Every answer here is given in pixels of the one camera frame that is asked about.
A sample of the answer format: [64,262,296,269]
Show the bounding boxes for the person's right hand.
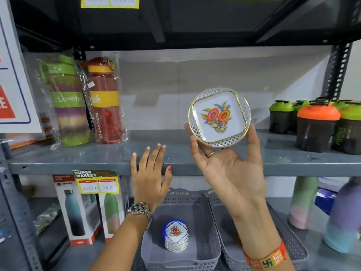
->
[184,123,267,220]

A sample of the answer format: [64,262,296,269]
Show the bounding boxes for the orange flat box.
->
[5,117,55,150]

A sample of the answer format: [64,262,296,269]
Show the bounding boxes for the blue white package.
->
[314,178,350,215]

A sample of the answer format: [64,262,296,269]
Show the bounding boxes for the orange woven bracelet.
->
[243,238,288,271]

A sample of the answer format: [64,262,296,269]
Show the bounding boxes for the silver wristwatch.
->
[127,202,153,232]

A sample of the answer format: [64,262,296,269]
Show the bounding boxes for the pink green pastel bottle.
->
[287,176,319,230]

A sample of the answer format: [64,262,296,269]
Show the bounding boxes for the orange lid shaker bottle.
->
[296,101,341,153]

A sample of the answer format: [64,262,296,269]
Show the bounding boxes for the red yellow wrapped water bottle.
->
[78,56,129,145]

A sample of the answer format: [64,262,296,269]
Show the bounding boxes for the green clear packet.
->
[34,204,63,235]

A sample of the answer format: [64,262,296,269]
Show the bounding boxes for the blue bottle picture box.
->
[52,174,103,246]

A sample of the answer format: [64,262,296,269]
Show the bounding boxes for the stack of floral plates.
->
[163,219,189,253]

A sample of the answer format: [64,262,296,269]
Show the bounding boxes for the yellow shelf price label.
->
[81,0,140,9]
[72,170,121,195]

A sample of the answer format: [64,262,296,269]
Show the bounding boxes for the green striped wrapped water bottle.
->
[36,55,92,151]

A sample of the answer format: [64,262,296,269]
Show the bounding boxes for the person's left hand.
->
[130,143,173,212]

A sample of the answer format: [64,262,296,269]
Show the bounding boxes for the grey woven plastic basket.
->
[140,188,222,271]
[207,189,309,271]

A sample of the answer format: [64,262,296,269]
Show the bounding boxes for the person's left forearm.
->
[90,214,149,271]

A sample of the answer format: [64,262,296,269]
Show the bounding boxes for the green lid shaker bottle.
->
[331,99,352,110]
[291,100,311,133]
[331,102,361,155]
[269,100,294,135]

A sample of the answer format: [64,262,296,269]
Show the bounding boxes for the grey metal shelf rack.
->
[0,0,361,271]

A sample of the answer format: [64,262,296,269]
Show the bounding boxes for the green bottle picture box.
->
[97,176,128,244]

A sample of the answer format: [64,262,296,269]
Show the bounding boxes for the white sign board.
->
[0,0,46,135]

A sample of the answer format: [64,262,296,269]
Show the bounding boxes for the person's right forearm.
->
[231,199,296,271]

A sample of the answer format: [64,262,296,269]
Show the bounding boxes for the white floral plate gold rim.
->
[188,87,252,148]

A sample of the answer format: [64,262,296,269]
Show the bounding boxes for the purple blue pastel bottle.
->
[323,177,361,254]

